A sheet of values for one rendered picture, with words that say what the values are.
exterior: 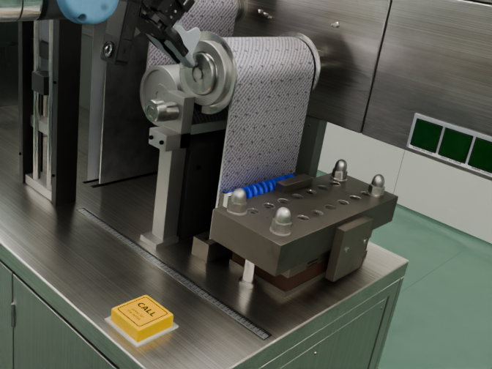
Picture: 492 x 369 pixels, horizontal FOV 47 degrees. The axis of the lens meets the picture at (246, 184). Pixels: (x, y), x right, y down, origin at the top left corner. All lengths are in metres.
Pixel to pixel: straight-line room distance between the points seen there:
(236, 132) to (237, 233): 0.19
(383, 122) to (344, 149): 2.87
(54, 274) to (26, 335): 0.23
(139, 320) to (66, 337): 0.23
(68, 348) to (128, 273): 0.17
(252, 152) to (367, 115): 0.27
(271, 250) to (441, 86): 0.46
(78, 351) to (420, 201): 3.06
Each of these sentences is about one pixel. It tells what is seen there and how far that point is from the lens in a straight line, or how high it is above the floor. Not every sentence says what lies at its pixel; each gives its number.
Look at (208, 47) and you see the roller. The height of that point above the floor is 1.30.
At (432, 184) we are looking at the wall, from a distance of 3.81.
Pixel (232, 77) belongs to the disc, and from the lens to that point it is 1.01.
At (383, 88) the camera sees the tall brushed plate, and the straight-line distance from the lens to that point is 1.21.
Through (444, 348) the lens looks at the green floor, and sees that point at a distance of 2.73.
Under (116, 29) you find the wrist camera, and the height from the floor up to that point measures 1.33.
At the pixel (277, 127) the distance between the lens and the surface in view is 1.15.
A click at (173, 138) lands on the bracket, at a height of 1.13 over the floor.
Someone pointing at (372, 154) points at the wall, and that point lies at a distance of 3.97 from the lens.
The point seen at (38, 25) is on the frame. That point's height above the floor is 1.26.
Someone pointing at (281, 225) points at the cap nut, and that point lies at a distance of 0.97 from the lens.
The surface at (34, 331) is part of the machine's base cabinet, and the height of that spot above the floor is 0.73.
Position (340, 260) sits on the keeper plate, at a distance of 1.10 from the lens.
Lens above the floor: 1.47
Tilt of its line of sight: 22 degrees down
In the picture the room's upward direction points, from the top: 9 degrees clockwise
